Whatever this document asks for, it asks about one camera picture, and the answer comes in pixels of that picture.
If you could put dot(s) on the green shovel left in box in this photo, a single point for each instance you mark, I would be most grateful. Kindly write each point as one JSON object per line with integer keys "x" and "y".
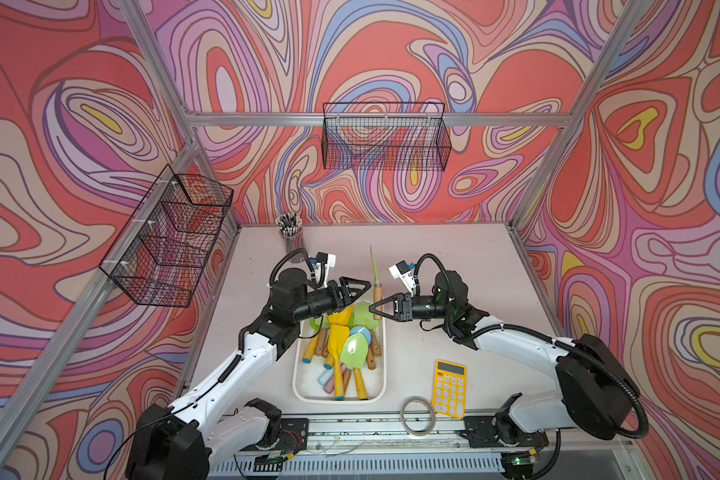
{"x": 317, "y": 339}

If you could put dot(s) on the clear cup of pens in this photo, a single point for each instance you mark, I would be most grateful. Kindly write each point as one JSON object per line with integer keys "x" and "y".
{"x": 290, "y": 228}

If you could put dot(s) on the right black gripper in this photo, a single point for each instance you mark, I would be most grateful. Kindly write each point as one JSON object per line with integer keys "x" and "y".
{"x": 406, "y": 300}

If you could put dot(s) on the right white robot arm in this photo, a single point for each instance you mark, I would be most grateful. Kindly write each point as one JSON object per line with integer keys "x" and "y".
{"x": 592, "y": 391}

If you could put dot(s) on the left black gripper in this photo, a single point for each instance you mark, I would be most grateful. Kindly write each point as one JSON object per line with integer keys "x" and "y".
{"x": 338, "y": 298}

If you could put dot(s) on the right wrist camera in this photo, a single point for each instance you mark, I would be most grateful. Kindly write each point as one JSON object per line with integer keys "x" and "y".
{"x": 404, "y": 272}

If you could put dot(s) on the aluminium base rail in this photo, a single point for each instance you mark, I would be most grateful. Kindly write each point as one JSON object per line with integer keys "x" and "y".
{"x": 338, "y": 446}

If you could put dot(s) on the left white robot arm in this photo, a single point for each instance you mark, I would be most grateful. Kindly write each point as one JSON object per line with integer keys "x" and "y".
{"x": 190, "y": 436}

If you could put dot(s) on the yellow shovel in box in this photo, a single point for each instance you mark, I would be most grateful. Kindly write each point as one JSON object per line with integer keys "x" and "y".
{"x": 341, "y": 318}

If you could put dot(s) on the yellow plastic shovel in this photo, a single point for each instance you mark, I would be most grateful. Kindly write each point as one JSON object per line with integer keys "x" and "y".
{"x": 338, "y": 335}

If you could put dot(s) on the green shovel wooden handle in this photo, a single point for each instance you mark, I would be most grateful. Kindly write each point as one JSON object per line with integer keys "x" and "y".
{"x": 353, "y": 356}
{"x": 377, "y": 288}

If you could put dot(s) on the yellow calculator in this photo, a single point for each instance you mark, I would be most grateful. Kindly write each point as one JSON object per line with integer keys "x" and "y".
{"x": 449, "y": 389}

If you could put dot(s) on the blue shovel pink handle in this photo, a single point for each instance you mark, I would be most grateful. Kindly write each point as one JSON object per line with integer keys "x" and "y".
{"x": 328, "y": 385}

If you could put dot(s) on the white plastic storage box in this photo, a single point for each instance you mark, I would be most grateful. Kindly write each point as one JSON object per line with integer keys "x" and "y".
{"x": 308, "y": 389}

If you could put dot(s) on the black wire basket left wall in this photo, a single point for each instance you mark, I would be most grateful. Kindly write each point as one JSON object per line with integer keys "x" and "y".
{"x": 176, "y": 225}

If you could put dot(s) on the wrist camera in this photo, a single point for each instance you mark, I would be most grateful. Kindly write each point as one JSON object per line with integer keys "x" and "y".
{"x": 404, "y": 272}
{"x": 322, "y": 263}

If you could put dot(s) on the green shovel in box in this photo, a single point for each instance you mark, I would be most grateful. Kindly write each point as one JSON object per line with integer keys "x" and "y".
{"x": 317, "y": 339}
{"x": 363, "y": 318}

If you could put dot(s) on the black wire basket wall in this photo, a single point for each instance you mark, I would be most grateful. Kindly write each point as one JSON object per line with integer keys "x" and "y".
{"x": 385, "y": 136}
{"x": 176, "y": 225}

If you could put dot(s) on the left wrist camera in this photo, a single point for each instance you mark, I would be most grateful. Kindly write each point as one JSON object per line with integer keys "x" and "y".
{"x": 322, "y": 263}

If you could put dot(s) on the black wire basket back wall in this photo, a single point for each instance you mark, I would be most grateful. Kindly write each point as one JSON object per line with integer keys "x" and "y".
{"x": 385, "y": 136}

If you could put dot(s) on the green shovel right in box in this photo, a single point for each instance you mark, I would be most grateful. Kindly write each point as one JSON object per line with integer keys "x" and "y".
{"x": 363, "y": 318}

